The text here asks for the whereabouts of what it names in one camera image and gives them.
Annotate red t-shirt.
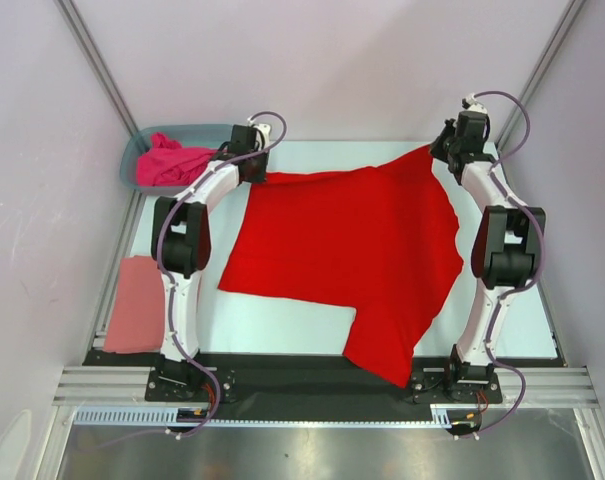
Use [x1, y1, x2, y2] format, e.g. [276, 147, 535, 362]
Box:
[219, 147, 464, 387]

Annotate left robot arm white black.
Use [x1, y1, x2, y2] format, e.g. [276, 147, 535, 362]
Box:
[151, 119, 274, 362]

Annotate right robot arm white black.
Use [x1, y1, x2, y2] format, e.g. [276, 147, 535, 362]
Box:
[429, 91, 546, 401]

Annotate teal plastic basin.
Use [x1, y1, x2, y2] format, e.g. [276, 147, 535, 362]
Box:
[120, 124, 232, 196]

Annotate magenta crumpled t-shirt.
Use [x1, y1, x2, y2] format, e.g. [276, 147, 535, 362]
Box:
[136, 132, 216, 187]

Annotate folded pink t-shirt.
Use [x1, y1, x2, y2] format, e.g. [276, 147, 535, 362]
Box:
[103, 256, 165, 354]

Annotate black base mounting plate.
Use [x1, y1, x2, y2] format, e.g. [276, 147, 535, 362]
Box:
[82, 350, 563, 424]

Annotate aluminium frame rail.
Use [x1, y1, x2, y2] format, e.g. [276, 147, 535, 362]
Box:
[51, 364, 153, 407]

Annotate white slotted cable duct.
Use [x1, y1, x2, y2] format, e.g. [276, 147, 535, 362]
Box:
[74, 406, 208, 427]

